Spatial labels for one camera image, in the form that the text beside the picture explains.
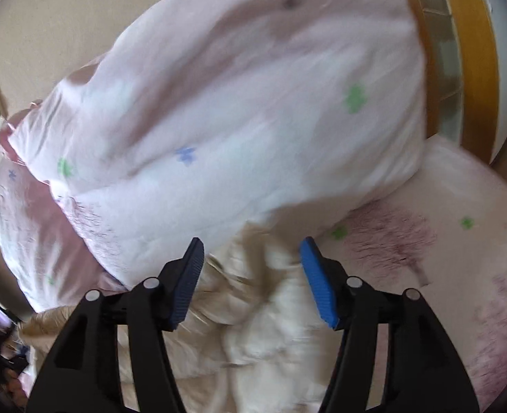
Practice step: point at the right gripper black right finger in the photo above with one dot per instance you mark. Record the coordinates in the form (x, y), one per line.
(424, 372)

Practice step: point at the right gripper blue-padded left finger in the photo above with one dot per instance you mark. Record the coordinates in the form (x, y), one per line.
(81, 371)

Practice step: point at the cream quilted down jacket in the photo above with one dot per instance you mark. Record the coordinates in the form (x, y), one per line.
(253, 339)

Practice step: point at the left floral pillow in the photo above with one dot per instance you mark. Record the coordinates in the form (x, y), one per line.
(50, 261)

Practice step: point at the pink floral bed sheet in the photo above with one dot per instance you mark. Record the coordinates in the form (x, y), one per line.
(444, 232)

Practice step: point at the wooden glass-panel door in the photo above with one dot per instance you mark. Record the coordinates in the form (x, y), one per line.
(456, 51)

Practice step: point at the right pink floral pillow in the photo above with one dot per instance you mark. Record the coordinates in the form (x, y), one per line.
(207, 115)

